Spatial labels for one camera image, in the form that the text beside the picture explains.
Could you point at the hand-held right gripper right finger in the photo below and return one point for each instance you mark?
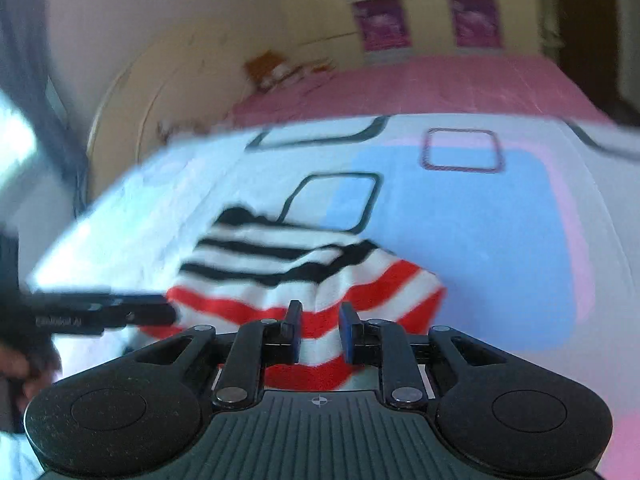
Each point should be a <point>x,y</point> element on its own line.
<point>347,334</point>

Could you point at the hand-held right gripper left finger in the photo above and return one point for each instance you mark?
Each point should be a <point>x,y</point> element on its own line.
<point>295,327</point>

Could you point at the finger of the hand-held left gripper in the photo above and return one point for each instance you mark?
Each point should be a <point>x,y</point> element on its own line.
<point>145,312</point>

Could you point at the black white red striped garment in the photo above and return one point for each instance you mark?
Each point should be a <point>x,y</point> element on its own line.
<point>240,260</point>

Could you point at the person's left hand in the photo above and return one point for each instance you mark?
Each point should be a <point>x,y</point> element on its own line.
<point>22,367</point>

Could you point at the white printed bed sheet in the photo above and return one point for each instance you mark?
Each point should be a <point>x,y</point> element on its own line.
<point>475,260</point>

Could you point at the cream bed headboard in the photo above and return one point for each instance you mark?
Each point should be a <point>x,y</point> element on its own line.
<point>165,100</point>

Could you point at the pink bed cover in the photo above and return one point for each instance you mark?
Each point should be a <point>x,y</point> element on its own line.
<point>450,85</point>

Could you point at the pink wardrobe poster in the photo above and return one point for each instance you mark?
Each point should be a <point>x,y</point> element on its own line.
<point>382,25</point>
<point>476,21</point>

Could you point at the cream wardrobe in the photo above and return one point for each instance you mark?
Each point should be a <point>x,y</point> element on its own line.
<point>320,5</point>

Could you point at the brown wooden door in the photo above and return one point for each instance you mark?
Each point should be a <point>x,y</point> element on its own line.
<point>585,35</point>

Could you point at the cream corner shelf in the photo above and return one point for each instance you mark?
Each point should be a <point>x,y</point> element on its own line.
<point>546,5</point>

